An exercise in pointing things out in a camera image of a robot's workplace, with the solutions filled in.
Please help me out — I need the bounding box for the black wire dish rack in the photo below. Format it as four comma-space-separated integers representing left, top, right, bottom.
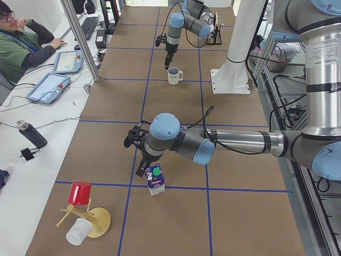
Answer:
207, 12, 222, 45

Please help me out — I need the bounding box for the aluminium frame post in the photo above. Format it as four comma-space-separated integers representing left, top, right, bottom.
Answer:
60, 0, 100, 81

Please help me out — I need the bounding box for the white camera post with base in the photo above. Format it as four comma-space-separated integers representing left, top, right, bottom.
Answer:
210, 0, 268, 94

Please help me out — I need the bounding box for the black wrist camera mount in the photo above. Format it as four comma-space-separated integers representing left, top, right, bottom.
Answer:
155, 35, 167, 47

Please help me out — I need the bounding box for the person in green shirt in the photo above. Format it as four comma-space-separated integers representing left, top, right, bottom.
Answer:
1, 1, 66, 84

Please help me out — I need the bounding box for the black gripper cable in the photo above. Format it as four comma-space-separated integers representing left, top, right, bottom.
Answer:
159, 2, 214, 49

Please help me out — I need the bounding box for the blue white milk carton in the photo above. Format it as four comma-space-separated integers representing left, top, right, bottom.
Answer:
144, 164, 165, 196

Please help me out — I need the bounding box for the teach pendant far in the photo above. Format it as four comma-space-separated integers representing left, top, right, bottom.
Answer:
52, 50, 83, 74

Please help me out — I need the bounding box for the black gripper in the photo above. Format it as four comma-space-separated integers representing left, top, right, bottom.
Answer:
165, 45, 177, 70
135, 151, 161, 177

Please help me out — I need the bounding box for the black water bottle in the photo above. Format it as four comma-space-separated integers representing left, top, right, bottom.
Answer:
16, 120, 47, 149

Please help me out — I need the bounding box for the teach pendant near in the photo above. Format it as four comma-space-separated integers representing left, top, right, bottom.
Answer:
26, 73, 70, 105

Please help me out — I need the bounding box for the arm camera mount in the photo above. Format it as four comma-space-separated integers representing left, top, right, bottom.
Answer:
124, 123, 148, 150

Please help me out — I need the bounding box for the red cup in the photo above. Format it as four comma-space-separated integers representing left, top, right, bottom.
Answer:
67, 181, 92, 205

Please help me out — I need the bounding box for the black keyboard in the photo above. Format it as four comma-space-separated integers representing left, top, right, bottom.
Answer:
81, 17, 99, 41

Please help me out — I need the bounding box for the black power strip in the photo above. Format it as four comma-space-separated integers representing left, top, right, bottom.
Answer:
93, 50, 106, 69

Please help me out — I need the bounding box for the white plastic cup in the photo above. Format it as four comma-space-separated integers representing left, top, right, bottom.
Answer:
66, 218, 93, 246

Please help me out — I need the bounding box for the white mug grey inside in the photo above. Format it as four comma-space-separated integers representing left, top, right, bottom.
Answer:
167, 67, 183, 85

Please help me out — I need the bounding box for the black binder clip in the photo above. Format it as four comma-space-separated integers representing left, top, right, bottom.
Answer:
20, 148, 40, 161

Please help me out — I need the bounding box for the wooden mug tree stand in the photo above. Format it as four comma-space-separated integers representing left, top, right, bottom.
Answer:
55, 199, 111, 238

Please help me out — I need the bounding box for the teach pendant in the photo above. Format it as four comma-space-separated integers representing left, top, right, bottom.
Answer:
26, 73, 70, 105
52, 50, 83, 74

